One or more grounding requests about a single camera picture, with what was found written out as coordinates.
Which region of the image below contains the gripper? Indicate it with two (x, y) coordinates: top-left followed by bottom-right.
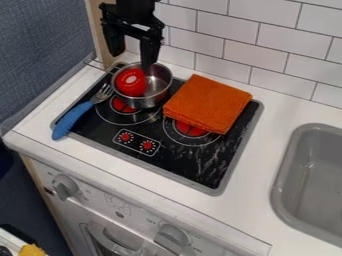
(97, 2), (167, 74)

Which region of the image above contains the blue fork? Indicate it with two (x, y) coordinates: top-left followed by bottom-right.
(50, 82), (115, 141)

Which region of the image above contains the orange cloth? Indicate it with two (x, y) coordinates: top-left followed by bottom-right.
(161, 73), (254, 136)

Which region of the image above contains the red toy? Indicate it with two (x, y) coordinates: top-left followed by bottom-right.
(113, 68), (149, 98)

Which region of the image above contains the silver pot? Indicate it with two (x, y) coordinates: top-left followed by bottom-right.
(109, 61), (176, 110)

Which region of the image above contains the toy stove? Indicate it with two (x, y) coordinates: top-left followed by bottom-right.
(49, 61), (265, 197)

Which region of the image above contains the toy sink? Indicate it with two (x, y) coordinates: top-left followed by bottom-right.
(268, 122), (342, 248)

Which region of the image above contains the yellow toy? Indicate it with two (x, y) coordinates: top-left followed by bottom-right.
(17, 243), (49, 256)

